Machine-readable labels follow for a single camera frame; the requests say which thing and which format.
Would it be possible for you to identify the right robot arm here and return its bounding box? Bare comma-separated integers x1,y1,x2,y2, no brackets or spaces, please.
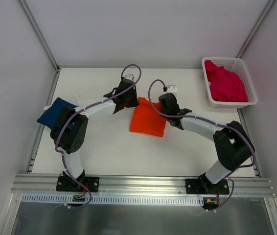
159,93,255,195

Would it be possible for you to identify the folded white t shirt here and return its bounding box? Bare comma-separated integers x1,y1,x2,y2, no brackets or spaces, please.
43,93,82,111

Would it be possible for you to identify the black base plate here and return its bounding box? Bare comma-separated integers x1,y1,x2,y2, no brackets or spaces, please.
56,174,100,192
185,178,230,195

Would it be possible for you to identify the white slotted cable duct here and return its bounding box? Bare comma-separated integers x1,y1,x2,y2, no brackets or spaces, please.
21,193,204,207

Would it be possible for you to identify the orange t shirt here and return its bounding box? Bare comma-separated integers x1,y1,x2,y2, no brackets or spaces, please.
129,97,166,137

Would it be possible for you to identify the aluminium front rail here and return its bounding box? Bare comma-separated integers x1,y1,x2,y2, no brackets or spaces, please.
11,173,277,198

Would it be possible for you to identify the folded navy blue t shirt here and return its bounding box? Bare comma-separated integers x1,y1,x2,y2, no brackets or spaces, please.
36,97,77,130

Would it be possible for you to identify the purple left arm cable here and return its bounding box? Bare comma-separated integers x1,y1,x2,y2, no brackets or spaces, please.
55,64,143,210

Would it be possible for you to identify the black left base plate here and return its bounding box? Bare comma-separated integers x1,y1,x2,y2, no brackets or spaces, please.
56,174,100,192

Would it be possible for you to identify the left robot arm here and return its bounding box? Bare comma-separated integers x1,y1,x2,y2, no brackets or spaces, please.
50,78,139,192

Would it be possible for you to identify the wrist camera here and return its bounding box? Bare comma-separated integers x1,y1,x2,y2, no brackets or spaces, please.
124,74,135,81
165,85,178,96

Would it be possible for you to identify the magenta t shirt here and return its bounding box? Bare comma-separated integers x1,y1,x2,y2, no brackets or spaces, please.
204,60,248,102

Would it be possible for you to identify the white plastic basket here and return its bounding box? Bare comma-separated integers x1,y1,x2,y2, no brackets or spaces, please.
202,56,258,109

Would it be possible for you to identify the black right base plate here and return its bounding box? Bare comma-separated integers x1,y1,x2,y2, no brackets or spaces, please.
185,178,230,195

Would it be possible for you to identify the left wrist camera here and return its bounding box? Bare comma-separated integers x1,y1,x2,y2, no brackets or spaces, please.
124,74,135,81

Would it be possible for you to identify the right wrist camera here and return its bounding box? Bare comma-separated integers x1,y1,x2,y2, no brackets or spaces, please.
165,85,178,96

